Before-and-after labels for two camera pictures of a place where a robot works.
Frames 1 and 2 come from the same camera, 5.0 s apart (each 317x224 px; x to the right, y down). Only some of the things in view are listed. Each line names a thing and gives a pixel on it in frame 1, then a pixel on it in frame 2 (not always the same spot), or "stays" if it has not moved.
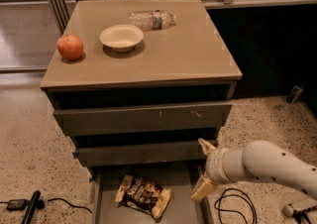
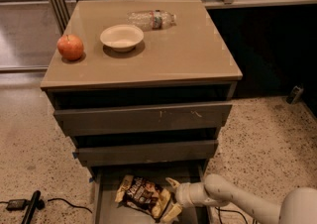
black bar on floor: (29, 214) stays
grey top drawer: (144, 118) stays
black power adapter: (17, 204) stays
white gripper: (215, 165) → (183, 195)
